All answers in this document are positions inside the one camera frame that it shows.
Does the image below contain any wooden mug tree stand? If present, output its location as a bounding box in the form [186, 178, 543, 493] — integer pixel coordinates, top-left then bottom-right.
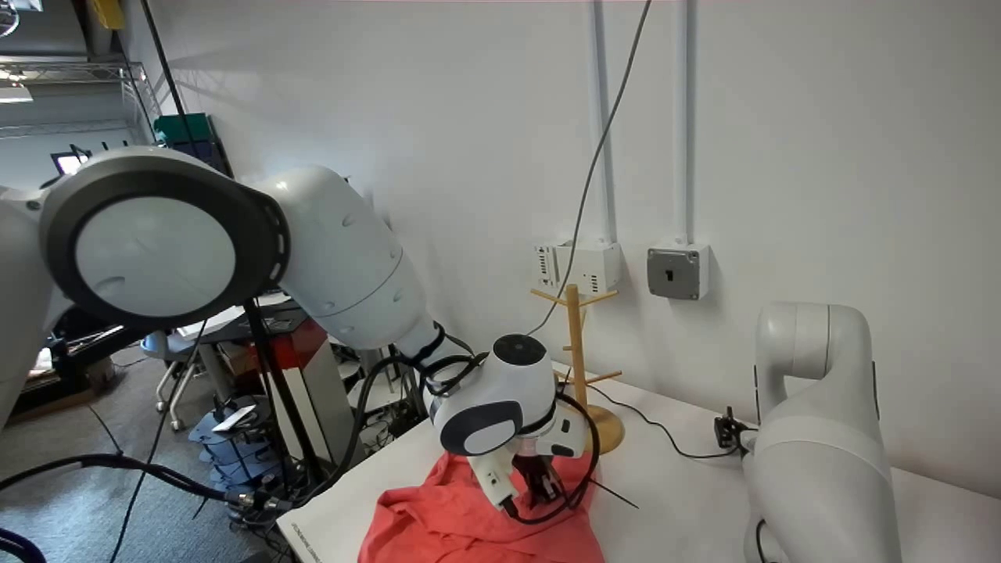
[528, 280, 628, 458]

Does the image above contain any small black camera device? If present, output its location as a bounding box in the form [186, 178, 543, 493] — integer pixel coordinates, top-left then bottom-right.
[712, 404, 758, 458]

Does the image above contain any black corrugated cable hose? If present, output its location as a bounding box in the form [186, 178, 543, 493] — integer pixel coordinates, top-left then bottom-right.
[0, 451, 254, 514]

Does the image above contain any white wall box with print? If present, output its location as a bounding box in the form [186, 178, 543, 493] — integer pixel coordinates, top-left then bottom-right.
[533, 241, 576, 296]

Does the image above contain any plain white wall box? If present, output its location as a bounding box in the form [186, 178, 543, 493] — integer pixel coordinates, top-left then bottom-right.
[567, 241, 625, 300]

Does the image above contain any green storage bin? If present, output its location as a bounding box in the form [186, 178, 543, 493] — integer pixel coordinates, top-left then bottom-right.
[149, 108, 236, 176]

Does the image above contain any grey wall cable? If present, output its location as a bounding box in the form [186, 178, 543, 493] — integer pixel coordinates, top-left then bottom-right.
[508, 0, 656, 347]

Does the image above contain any red shirt with black print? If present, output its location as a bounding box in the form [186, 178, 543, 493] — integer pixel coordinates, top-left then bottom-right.
[358, 451, 610, 563]

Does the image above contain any white wall conduit pipe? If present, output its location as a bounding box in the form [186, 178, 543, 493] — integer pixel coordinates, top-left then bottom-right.
[681, 0, 701, 249]
[592, 0, 618, 246]

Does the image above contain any grey wall junction box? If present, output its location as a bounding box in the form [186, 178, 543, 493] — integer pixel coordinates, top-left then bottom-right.
[645, 244, 712, 303]

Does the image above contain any thin black table cable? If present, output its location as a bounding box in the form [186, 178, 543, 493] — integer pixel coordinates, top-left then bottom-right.
[592, 377, 731, 463]

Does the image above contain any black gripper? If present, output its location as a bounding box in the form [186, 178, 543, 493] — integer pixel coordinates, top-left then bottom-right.
[511, 446, 576, 514]

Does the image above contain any blue bundle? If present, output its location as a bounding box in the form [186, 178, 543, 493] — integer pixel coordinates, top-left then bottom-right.
[192, 399, 280, 493]

